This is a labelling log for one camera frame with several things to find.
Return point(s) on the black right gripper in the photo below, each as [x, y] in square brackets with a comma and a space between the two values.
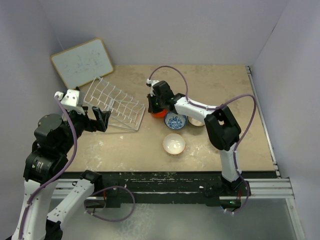
[152, 108]

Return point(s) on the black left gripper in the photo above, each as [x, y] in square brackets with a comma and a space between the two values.
[101, 117]

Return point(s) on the orange plastic bowl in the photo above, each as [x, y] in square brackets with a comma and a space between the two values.
[160, 115]

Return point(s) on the white wire dish rack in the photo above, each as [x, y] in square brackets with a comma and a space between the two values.
[126, 112]

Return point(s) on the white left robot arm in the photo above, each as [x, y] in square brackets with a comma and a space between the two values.
[44, 166]

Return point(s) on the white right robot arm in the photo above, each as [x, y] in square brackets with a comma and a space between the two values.
[222, 128]

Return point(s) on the blue patterned ceramic bowl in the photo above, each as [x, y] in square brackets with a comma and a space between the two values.
[175, 121]

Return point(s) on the beige brown ceramic bowl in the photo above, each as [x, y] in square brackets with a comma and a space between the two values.
[194, 122]

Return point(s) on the white ceramic bowl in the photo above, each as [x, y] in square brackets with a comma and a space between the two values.
[174, 144]

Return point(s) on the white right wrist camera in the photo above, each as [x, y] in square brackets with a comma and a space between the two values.
[150, 83]

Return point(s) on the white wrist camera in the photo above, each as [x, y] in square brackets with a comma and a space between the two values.
[72, 100]
[150, 83]

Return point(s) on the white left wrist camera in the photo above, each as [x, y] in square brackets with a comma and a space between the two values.
[72, 100]

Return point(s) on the small whiteboard yellow frame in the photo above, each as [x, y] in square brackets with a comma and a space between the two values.
[80, 64]

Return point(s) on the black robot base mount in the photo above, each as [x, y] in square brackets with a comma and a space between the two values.
[207, 188]

